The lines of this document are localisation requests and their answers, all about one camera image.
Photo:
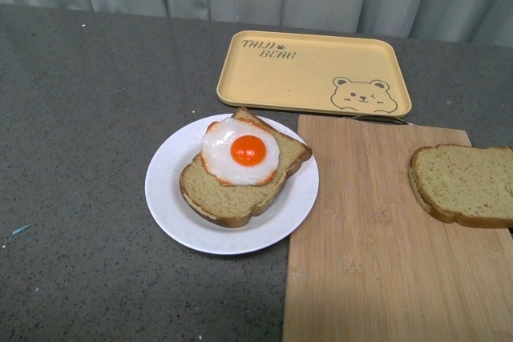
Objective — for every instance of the bamboo cutting board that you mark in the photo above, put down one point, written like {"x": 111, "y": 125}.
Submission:
{"x": 369, "y": 264}

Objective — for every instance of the metal cutting board handle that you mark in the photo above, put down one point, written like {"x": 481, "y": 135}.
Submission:
{"x": 381, "y": 119}

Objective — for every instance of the yellow bear tray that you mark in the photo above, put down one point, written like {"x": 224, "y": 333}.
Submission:
{"x": 313, "y": 73}

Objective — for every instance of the bread slice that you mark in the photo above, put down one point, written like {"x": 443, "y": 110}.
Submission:
{"x": 469, "y": 186}
{"x": 293, "y": 152}
{"x": 228, "y": 206}

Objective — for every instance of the small blue scrap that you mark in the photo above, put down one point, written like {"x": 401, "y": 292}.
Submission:
{"x": 20, "y": 229}

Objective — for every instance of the fake fried egg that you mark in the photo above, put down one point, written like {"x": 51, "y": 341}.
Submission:
{"x": 239, "y": 152}

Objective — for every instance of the white round plate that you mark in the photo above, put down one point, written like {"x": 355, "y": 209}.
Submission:
{"x": 178, "y": 220}

